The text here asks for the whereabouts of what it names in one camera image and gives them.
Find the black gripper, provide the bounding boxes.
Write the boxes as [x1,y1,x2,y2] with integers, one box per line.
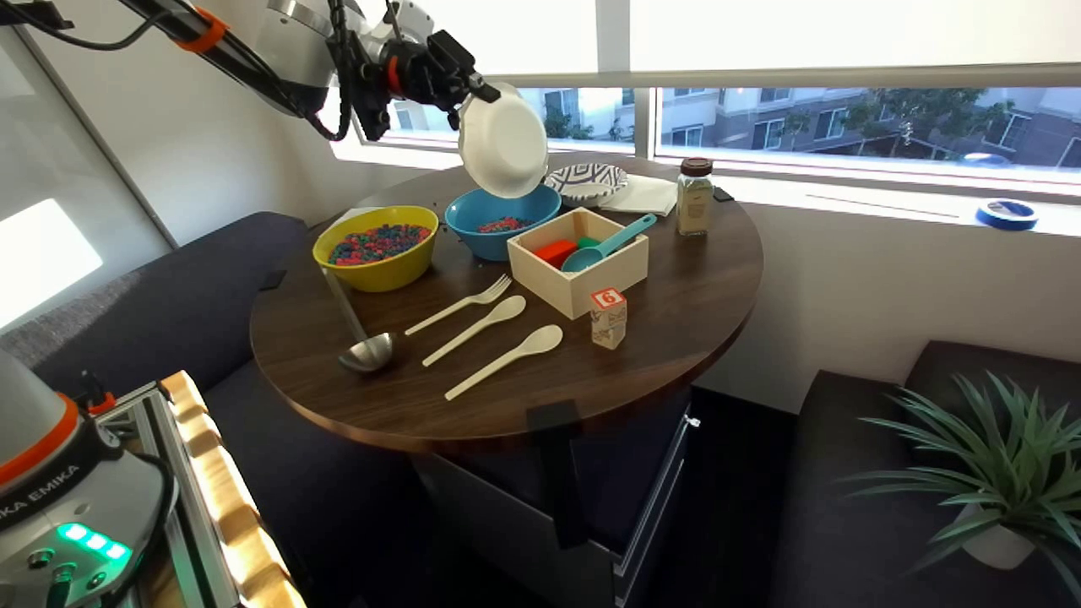
[357,32,499,112]

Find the wooden box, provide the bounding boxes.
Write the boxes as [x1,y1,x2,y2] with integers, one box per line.
[506,211,652,320]

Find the blue tape roll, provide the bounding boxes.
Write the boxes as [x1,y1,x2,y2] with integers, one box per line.
[975,200,1037,229]

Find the dark grey armchair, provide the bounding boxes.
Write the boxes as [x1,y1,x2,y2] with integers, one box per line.
[771,342,1081,608]

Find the round wooden table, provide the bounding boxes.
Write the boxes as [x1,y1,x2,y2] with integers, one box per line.
[248,154,763,608]

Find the glass jar dark lid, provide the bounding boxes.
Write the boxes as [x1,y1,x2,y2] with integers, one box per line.
[675,159,713,237]

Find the white paper napkin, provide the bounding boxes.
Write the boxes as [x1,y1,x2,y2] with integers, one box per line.
[602,175,675,217]

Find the wooden letter block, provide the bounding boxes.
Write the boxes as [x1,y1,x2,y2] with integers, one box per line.
[592,292,627,353]

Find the teal spoon in box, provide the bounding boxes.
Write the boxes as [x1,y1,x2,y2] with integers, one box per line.
[562,214,659,272]

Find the blue white patterned bowl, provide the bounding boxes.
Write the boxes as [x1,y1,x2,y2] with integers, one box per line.
[458,85,548,200]

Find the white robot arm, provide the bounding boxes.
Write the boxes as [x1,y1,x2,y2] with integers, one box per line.
[0,0,502,144]

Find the wooden aluminium frame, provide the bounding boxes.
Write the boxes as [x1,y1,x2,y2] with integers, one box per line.
[104,372,307,608]

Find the metal ladle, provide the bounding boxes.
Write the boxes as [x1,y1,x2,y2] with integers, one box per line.
[324,275,394,377]

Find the dark grey sofa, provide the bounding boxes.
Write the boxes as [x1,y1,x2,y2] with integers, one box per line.
[4,214,458,608]

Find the cream plastic spoon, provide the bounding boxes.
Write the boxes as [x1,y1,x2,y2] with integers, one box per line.
[446,326,565,402]

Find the green potted plant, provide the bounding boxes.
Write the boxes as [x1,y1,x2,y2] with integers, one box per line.
[844,372,1081,600]

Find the red cup in box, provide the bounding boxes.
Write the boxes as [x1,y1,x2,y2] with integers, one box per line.
[535,241,577,266]

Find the yellow bowl with beads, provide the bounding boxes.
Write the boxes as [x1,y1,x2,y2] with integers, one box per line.
[309,205,439,293]

